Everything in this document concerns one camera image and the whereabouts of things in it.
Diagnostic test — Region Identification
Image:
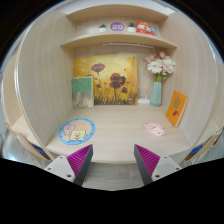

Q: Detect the yellow poppy flower painting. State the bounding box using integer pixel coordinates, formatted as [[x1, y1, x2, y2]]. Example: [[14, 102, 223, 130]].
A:
[[74, 54, 137, 105]]

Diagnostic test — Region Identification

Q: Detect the teal ceramic vase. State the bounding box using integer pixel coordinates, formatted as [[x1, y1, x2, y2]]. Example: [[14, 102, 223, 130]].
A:
[[150, 82, 162, 107]]

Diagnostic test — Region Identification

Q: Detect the wooden shelf board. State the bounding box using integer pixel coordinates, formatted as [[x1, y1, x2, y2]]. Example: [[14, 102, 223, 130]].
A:
[[61, 32, 177, 49]]

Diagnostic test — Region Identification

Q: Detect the red orange plush toy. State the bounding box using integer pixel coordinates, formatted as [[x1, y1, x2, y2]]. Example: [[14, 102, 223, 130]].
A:
[[136, 21, 156, 35]]

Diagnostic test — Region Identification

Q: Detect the purple round number sign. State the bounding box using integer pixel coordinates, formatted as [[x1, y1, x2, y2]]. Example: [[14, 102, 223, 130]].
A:
[[110, 22, 125, 31]]

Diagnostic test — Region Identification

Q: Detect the small potted plant right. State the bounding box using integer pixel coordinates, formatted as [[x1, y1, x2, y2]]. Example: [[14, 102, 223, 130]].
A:
[[127, 22, 136, 32]]

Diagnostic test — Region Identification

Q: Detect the wooden chair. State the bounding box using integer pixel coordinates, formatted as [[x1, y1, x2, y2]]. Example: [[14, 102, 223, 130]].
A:
[[5, 118, 51, 160], [185, 128, 224, 161]]

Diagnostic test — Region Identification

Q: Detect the wooden chair right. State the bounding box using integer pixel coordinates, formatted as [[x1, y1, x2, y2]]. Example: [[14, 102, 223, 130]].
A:
[[185, 128, 224, 161]]

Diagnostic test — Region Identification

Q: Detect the small potted plant left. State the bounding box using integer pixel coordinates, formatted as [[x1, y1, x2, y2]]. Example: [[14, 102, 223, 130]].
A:
[[99, 24, 107, 32]]

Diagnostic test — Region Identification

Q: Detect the pink white flower bouquet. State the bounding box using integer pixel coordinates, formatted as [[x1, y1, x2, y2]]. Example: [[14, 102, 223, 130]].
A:
[[145, 51, 176, 83]]

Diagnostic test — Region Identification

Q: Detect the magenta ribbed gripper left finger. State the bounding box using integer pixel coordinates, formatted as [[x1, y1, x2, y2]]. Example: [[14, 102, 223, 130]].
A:
[[44, 143, 94, 187]]

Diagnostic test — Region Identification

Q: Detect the round blue cartoon mouse pad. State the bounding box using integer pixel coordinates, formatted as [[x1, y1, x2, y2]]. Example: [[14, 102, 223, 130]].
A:
[[58, 118, 95, 145]]

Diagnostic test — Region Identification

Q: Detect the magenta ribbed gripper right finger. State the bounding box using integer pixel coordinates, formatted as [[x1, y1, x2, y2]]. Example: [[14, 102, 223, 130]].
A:
[[133, 143, 183, 186]]

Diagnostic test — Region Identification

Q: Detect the small potted plant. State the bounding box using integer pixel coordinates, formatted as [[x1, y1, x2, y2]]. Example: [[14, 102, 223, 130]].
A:
[[99, 24, 107, 32], [127, 22, 136, 32]]

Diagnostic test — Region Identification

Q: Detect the wooden chair left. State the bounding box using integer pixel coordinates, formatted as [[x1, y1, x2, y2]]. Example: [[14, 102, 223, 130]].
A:
[[5, 118, 51, 160]]

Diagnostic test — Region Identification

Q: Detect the orange book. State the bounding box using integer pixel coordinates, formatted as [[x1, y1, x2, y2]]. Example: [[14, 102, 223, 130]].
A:
[[166, 91, 188, 127]]

